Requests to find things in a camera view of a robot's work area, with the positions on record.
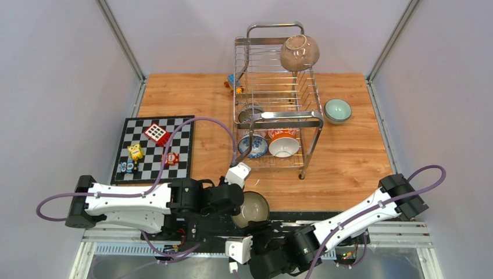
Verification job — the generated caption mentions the teal glazed bowl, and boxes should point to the teal glazed bowl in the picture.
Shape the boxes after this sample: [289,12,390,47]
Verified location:
[231,191,270,228]

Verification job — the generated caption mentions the small celadon green bowl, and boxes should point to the small celadon green bowl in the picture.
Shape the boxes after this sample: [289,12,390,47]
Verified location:
[324,115,351,125]

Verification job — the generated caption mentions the large ribbed celadon bowl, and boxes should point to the large ribbed celadon bowl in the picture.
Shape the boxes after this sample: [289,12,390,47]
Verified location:
[323,99,352,119]

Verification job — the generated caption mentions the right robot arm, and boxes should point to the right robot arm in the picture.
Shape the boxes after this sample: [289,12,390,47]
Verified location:
[233,174,436,278]

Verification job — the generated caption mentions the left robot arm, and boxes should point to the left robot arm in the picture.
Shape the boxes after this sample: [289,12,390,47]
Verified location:
[65,175,245,240]

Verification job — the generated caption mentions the steel two-tier dish rack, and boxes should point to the steel two-tier dish rack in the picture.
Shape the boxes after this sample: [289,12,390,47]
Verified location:
[232,21,324,180]

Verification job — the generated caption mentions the blue floral bowl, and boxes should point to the blue floral bowl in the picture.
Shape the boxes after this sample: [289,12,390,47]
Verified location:
[237,134,269,158]

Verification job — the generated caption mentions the orange geometric pattern bowl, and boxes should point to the orange geometric pattern bowl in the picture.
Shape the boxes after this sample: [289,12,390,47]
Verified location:
[238,128,254,139]

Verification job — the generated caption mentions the red robot toy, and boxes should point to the red robot toy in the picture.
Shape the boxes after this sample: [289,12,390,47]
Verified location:
[162,152,180,166]

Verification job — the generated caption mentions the orange bowl white inside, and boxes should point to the orange bowl white inside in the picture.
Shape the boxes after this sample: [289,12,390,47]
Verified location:
[269,134,301,158]

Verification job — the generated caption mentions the orange floral white bowl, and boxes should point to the orange floral white bowl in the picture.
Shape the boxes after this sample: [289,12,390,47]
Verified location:
[267,129,297,139]

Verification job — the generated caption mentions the dark patterned bowl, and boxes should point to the dark patterned bowl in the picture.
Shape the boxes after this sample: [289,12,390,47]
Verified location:
[238,104,264,123]

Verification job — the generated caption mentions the black white chessboard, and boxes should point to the black white chessboard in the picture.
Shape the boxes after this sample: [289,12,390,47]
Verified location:
[110,115,194,185]

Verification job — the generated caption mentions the red toy brick block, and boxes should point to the red toy brick block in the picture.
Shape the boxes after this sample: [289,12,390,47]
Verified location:
[143,123,171,147]

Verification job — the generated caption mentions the yellow owl toy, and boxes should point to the yellow owl toy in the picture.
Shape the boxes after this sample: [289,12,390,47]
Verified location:
[127,142,144,161]

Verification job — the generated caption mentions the blue owl toy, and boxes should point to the blue owl toy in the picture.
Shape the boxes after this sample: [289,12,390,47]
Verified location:
[118,160,138,174]

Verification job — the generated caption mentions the toy brick car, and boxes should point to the toy brick car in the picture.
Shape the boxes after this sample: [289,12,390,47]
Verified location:
[224,74,245,95]

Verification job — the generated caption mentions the brown speckled bowl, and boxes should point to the brown speckled bowl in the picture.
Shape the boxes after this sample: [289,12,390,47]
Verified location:
[280,34,320,72]

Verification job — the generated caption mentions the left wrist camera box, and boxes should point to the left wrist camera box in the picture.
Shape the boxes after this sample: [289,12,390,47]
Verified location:
[224,162,252,189]

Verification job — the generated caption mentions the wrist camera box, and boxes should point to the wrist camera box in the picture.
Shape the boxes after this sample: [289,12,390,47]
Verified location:
[224,162,252,189]
[225,235,253,264]

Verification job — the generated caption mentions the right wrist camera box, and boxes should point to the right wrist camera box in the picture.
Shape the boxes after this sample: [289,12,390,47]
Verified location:
[225,235,253,264]

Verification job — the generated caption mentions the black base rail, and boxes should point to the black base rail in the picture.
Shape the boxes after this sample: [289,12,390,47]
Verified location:
[141,212,352,253]

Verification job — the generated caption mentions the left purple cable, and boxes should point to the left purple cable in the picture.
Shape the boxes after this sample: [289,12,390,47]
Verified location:
[36,117,238,223]

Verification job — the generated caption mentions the purple cable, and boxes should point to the purple cable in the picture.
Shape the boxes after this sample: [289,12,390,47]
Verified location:
[36,117,238,223]
[304,164,448,279]

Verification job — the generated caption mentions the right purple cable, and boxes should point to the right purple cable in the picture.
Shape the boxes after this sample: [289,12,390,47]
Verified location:
[304,164,448,279]

